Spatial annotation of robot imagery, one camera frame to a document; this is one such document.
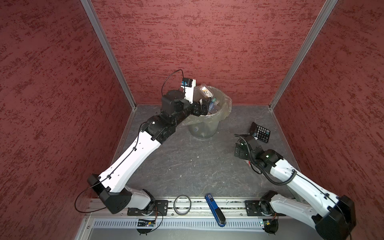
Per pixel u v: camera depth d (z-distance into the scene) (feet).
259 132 3.38
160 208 2.43
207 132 3.18
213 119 2.66
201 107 1.83
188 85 1.67
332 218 1.23
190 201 2.49
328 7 2.35
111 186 1.25
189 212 2.39
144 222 2.38
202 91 2.95
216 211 2.30
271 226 2.32
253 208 2.43
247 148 1.96
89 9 2.33
